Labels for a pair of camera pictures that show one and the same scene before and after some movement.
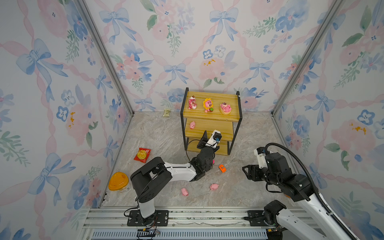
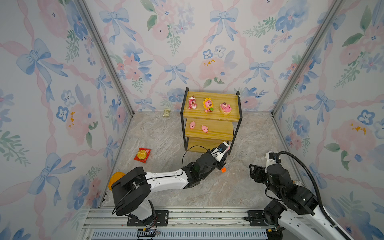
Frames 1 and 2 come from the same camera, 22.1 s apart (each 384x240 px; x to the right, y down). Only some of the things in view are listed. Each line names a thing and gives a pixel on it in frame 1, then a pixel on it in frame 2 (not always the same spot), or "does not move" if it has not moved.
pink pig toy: x=184 y=192 -> x=204 y=128
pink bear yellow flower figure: x=208 y=105 does not move
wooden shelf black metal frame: x=202 y=111 does not move
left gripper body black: x=202 y=144 -> x=220 y=164
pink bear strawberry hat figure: x=192 y=103 does not move
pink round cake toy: x=225 y=109 does not move
